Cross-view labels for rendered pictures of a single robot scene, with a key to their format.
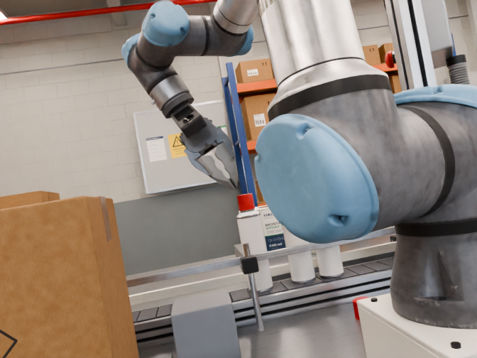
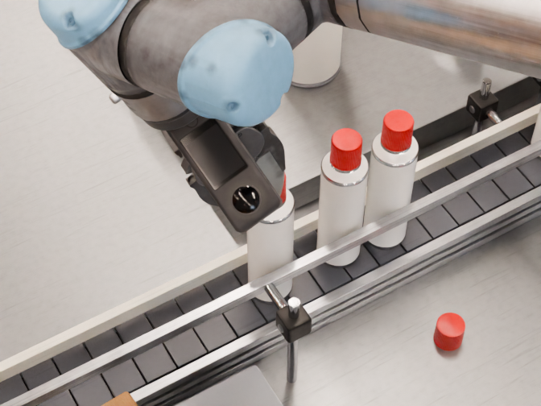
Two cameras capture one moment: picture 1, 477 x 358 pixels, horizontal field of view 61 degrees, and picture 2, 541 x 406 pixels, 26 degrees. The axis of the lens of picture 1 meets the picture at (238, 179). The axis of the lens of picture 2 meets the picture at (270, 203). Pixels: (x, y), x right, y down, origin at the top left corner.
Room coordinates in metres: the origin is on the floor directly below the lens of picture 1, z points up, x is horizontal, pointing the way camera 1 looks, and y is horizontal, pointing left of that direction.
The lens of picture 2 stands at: (0.17, 0.29, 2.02)
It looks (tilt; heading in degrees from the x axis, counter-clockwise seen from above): 53 degrees down; 337
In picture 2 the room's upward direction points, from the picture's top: straight up
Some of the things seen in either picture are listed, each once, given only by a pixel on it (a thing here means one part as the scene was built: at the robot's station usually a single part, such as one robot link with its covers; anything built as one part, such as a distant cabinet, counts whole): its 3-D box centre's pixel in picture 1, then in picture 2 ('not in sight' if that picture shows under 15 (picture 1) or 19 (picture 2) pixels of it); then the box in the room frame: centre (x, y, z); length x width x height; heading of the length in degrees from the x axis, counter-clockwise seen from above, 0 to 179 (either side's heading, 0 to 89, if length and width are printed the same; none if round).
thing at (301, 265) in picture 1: (295, 233); (342, 198); (0.87, -0.10, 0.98); 0.05 x 0.05 x 0.20
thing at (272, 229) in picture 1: (272, 227); not in sight; (1.35, -0.08, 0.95); 0.20 x 0.20 x 0.14
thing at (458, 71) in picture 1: (465, 108); not in sight; (0.82, -0.48, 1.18); 0.04 x 0.04 x 0.21
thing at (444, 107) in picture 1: (433, 153); not in sight; (0.44, -0.21, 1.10); 0.13 x 0.12 x 0.14; 118
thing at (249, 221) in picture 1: (253, 241); (270, 234); (0.86, -0.01, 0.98); 0.05 x 0.05 x 0.20
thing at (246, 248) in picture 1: (250, 284); (282, 328); (0.78, 0.01, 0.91); 0.07 x 0.03 x 0.17; 7
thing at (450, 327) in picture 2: (363, 307); (449, 331); (0.74, -0.18, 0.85); 0.03 x 0.03 x 0.03
